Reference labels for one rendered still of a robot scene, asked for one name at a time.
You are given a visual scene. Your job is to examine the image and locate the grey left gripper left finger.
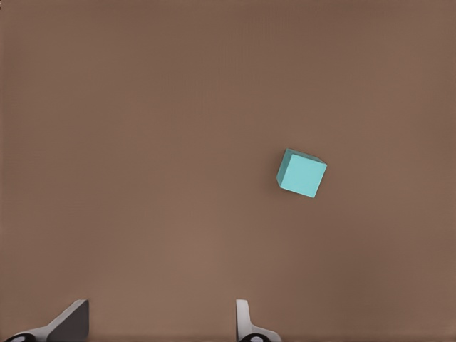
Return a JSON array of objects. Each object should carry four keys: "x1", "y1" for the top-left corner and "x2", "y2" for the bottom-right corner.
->
[{"x1": 1, "y1": 299, "x2": 90, "y2": 342}]

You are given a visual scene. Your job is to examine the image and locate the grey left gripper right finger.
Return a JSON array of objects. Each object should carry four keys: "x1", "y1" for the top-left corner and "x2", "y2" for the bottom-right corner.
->
[{"x1": 235, "y1": 299, "x2": 283, "y2": 342}]

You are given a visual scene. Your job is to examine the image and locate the turquoise cube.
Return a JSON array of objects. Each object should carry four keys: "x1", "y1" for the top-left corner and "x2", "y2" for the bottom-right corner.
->
[{"x1": 276, "y1": 147, "x2": 328, "y2": 200}]

